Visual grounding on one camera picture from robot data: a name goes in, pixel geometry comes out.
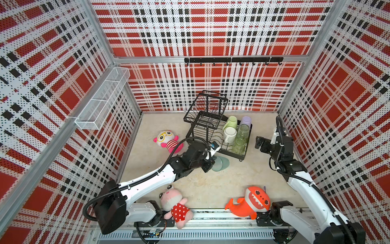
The red shark plush toy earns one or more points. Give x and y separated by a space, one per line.
255 200

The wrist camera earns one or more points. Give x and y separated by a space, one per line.
274 139
212 149

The lavender plastic cup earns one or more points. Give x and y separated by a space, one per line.
246 120

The short green glass cup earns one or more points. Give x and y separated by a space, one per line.
239 146

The pink bear plush toy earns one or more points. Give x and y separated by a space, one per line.
174 204

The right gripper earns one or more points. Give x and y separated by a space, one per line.
259 143

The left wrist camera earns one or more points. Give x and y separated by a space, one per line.
212 149

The tall green glass cup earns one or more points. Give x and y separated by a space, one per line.
243 132

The yellow pink owl plush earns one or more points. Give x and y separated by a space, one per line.
167 139

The teal glass cup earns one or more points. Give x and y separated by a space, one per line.
220 163

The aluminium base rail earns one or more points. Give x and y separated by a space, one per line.
219 224

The white mug red interior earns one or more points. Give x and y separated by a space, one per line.
229 135

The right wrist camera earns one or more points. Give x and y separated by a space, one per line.
274 139

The black wire dish rack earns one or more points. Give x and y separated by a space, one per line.
206 116

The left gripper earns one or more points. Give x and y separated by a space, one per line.
208 165

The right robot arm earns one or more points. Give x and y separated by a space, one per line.
329 226

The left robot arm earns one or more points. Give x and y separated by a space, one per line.
117 204

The white wire wall basket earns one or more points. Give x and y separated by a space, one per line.
95 113

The black wall hook rail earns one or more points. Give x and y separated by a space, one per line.
264 60

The white mug green handle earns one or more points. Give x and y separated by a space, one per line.
231 122

